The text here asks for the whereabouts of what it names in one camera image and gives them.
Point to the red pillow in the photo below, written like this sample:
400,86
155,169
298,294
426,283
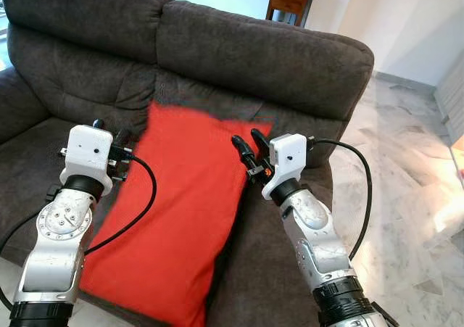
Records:
181,211

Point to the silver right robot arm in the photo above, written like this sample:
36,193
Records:
319,247

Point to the grey fabric sofa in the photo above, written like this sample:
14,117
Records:
254,59

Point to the white low table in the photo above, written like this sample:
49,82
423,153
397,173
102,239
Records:
459,156

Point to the white cabinet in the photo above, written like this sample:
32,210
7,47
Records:
453,102

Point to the brown wooden cabinet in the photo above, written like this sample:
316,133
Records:
290,4

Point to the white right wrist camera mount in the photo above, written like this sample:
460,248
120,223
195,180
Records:
288,160

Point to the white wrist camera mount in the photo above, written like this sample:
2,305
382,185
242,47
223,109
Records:
288,160
87,156

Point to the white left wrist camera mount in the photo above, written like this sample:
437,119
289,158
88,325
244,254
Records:
87,156

